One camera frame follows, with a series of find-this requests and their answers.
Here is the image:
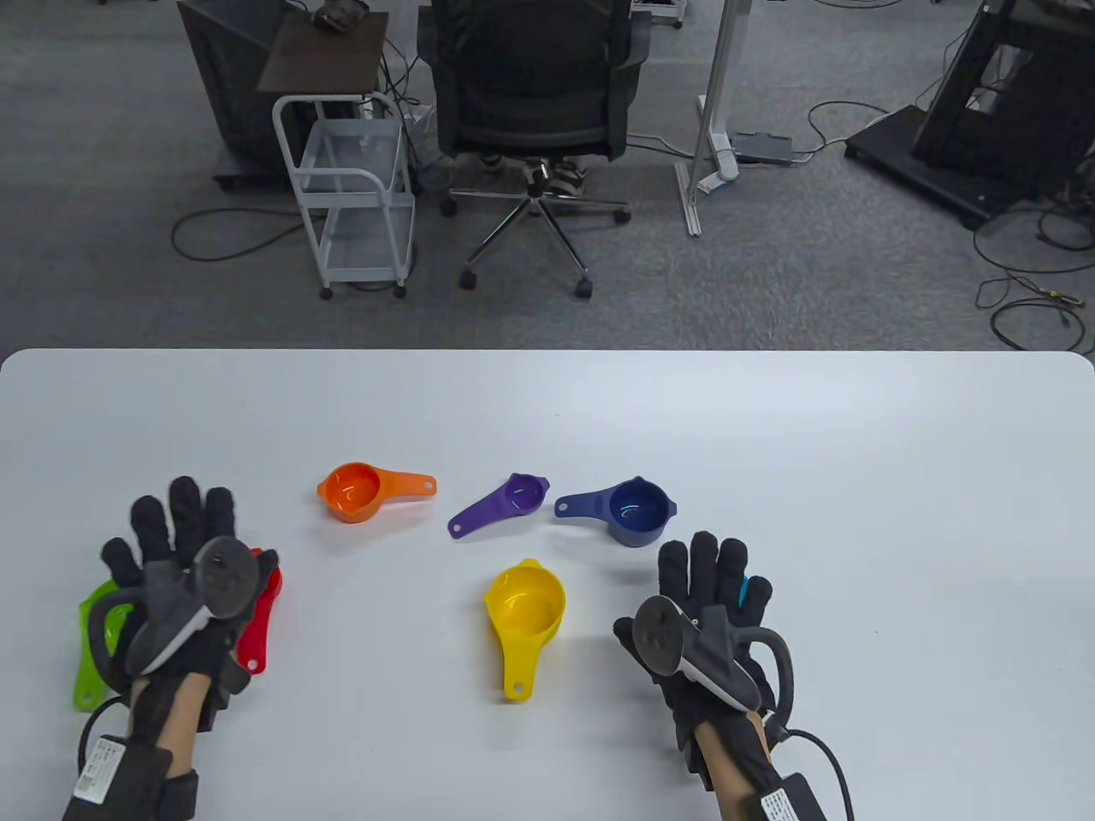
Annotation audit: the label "person's right hand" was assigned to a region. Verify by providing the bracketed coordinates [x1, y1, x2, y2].
[613, 531, 775, 753]

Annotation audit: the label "person's left hand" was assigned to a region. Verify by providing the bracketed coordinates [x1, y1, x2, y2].
[101, 476, 281, 706]

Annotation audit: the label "navy plastic measuring cup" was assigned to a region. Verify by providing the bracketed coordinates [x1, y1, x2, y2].
[554, 476, 678, 548]

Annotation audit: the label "red plastic measuring cup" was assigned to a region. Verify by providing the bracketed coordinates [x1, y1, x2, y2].
[235, 547, 284, 674]

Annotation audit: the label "orange plastic measuring cup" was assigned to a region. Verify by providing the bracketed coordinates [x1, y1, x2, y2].
[317, 462, 438, 523]

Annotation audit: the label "yellow plastic measuring cup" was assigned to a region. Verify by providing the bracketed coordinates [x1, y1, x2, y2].
[483, 558, 567, 703]

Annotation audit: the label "purple plastic measuring cup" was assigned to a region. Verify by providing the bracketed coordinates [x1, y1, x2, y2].
[447, 473, 551, 541]

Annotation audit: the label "green plastic measuring cup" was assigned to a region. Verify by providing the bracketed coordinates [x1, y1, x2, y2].
[73, 577, 138, 712]

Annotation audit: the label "person's right forearm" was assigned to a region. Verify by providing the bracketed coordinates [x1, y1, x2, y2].
[693, 714, 771, 821]

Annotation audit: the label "person's left forearm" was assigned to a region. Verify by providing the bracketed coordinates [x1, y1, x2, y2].
[128, 671, 215, 779]

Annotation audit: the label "grey white hand controller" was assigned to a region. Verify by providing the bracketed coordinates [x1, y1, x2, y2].
[86, 536, 260, 694]
[637, 596, 795, 715]

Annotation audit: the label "black wrist sensor box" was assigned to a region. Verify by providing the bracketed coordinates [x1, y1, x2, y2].
[62, 734, 199, 821]
[744, 774, 835, 821]

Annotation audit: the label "white rolling cart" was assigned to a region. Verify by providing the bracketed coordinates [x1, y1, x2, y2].
[272, 92, 420, 300]

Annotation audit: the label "black cabinet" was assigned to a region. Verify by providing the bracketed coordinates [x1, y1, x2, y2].
[177, 0, 296, 191]

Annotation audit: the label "black power adapter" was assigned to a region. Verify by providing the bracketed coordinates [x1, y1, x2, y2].
[731, 131, 795, 165]

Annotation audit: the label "white desk leg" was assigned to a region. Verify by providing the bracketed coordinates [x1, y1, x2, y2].
[674, 0, 754, 238]

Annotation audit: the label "dark brown side table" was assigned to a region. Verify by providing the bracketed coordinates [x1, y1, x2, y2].
[258, 10, 390, 93]

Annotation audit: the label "small brown object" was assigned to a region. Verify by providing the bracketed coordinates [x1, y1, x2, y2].
[312, 0, 370, 35]

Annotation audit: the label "black office chair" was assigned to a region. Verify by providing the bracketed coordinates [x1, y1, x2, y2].
[417, 0, 653, 300]

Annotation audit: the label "black monitor stand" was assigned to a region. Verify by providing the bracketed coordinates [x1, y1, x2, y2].
[844, 0, 1095, 230]

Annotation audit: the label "black glove cable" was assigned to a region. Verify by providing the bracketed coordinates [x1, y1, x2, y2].
[77, 694, 129, 771]
[783, 729, 856, 821]

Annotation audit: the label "black floor cable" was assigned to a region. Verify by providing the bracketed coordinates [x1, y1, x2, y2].
[171, 208, 309, 263]

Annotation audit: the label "tangled black floor cables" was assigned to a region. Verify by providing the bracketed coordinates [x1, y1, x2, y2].
[974, 192, 1095, 353]

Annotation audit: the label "black adapter cable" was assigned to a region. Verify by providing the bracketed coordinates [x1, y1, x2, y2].
[791, 101, 895, 163]

